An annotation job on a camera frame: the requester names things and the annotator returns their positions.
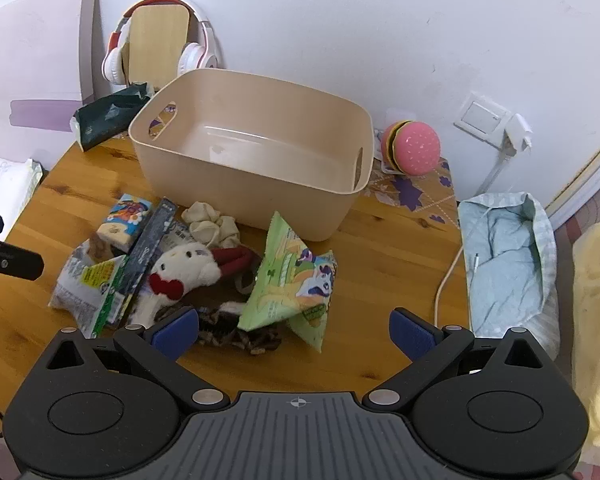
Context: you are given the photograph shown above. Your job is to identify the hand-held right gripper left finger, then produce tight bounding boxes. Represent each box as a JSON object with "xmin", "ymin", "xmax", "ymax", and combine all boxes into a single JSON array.
[{"xmin": 44, "ymin": 306, "xmax": 232, "ymax": 411}]

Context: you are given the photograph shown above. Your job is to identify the colourful cartoon snack box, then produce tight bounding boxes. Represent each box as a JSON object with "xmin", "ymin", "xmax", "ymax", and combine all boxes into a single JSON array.
[{"xmin": 96, "ymin": 194, "xmax": 153, "ymax": 253}]

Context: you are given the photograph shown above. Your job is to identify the beige wooden trim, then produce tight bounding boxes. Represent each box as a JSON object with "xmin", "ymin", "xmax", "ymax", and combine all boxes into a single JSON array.
[{"xmin": 545, "ymin": 122, "xmax": 600, "ymax": 231}]

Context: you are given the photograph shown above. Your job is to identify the grey snack packet green label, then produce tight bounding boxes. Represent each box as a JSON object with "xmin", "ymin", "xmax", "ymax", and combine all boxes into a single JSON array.
[{"xmin": 47, "ymin": 237, "xmax": 136, "ymax": 338}]

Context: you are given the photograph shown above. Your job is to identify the white and red headphones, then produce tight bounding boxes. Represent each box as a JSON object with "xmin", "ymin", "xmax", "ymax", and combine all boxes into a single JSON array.
[{"xmin": 101, "ymin": 0, "xmax": 220, "ymax": 86}]

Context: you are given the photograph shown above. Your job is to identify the thin white charging cable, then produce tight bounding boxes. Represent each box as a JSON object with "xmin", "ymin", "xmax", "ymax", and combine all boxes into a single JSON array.
[{"xmin": 432, "ymin": 195, "xmax": 496, "ymax": 331}]

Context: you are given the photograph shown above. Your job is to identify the beige plastic storage bin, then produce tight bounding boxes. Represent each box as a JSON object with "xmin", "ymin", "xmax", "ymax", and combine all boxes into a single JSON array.
[{"xmin": 128, "ymin": 70, "xmax": 374, "ymax": 242}]

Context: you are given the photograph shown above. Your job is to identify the white wall switch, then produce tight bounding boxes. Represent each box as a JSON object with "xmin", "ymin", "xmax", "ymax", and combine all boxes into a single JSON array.
[{"xmin": 453, "ymin": 91, "xmax": 513, "ymax": 148}]

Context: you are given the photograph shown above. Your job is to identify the green cartoon pyramid snack bag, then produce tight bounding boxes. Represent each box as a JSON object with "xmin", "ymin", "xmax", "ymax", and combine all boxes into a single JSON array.
[{"xmin": 237, "ymin": 211, "xmax": 338, "ymax": 333}]

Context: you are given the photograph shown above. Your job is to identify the white leaning panel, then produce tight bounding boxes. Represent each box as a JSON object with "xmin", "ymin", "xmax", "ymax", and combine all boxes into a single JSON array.
[{"xmin": 0, "ymin": 0, "xmax": 103, "ymax": 163}]

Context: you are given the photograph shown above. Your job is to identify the white tissue packet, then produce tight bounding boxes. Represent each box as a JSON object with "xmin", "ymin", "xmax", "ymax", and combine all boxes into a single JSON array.
[{"xmin": 0, "ymin": 152, "xmax": 44, "ymax": 228}]

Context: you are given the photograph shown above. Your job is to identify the dark green packet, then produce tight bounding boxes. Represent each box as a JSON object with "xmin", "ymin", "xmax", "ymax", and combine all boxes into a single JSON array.
[{"xmin": 71, "ymin": 82, "xmax": 155, "ymax": 152}]

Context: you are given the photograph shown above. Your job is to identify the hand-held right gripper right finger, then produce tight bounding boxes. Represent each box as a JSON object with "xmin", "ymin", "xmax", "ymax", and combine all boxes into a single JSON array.
[{"xmin": 361, "ymin": 307, "xmax": 552, "ymax": 410}]

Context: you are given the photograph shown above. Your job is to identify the thick white power cord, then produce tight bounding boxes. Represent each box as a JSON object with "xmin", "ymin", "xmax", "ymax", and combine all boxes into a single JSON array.
[{"xmin": 475, "ymin": 147, "xmax": 511, "ymax": 198}]

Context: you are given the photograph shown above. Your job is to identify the pink burger plush toy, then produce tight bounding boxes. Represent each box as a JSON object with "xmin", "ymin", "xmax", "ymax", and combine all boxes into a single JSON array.
[{"xmin": 380, "ymin": 120, "xmax": 442, "ymax": 175}]

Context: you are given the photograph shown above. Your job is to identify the light blue cloth bag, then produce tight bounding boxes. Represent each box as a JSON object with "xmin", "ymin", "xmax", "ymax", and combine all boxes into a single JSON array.
[{"xmin": 457, "ymin": 191, "xmax": 561, "ymax": 361}]

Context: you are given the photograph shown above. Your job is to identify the leopard print scrunchie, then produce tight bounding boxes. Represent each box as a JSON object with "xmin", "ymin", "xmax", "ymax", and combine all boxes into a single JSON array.
[{"xmin": 197, "ymin": 302, "xmax": 283, "ymax": 356}]

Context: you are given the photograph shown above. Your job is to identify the wooden headphone stand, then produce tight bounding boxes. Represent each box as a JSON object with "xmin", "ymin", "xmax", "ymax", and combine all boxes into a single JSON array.
[{"xmin": 121, "ymin": 4, "xmax": 190, "ymax": 92}]

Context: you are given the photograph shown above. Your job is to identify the flat cartoon snack bag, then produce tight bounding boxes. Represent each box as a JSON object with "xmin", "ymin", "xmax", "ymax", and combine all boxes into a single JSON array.
[{"xmin": 287, "ymin": 252, "xmax": 340, "ymax": 354}]

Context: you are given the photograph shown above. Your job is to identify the white plush toy red ears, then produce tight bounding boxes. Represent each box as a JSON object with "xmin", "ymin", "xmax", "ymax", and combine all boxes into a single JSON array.
[{"xmin": 130, "ymin": 241, "xmax": 256, "ymax": 323}]

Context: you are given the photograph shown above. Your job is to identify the beige scrunchie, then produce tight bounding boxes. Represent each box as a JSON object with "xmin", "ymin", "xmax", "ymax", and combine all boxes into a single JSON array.
[{"xmin": 181, "ymin": 201, "xmax": 241, "ymax": 250}]

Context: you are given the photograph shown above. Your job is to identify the purple flower patterned mat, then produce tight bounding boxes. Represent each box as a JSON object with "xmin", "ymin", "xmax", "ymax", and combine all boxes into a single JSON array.
[{"xmin": 365, "ymin": 155, "xmax": 456, "ymax": 226}]

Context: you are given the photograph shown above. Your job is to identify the dark long cartoon box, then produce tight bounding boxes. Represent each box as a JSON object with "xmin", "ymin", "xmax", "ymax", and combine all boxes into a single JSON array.
[{"xmin": 120, "ymin": 199, "xmax": 177, "ymax": 298}]

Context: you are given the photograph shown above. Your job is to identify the white charger plug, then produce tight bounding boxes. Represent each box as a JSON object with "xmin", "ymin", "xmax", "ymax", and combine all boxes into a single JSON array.
[{"xmin": 500, "ymin": 112, "xmax": 536, "ymax": 156}]

